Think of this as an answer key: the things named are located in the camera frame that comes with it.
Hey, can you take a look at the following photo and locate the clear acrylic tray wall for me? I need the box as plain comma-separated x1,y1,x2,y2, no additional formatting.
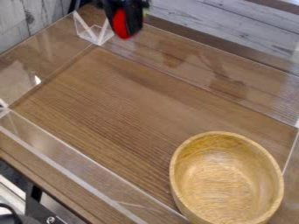
0,14,299,224

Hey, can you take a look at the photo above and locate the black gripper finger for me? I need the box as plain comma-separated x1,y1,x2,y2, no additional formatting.
102,3,117,28
124,0,144,37

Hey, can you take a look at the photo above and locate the wooden oval bowl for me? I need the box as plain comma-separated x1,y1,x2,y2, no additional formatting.
169,131,284,224

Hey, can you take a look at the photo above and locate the black metal table bracket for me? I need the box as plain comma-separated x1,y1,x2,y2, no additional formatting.
24,185,85,224

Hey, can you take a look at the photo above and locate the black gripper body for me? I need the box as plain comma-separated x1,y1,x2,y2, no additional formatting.
101,0,150,9

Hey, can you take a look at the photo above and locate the clear acrylic corner bracket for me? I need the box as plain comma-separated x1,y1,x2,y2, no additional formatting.
72,11,114,46

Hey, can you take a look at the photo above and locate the black cable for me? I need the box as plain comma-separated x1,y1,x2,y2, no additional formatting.
0,202,21,224

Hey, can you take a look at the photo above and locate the red toy strawberry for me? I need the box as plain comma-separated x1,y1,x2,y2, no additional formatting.
112,9,129,39

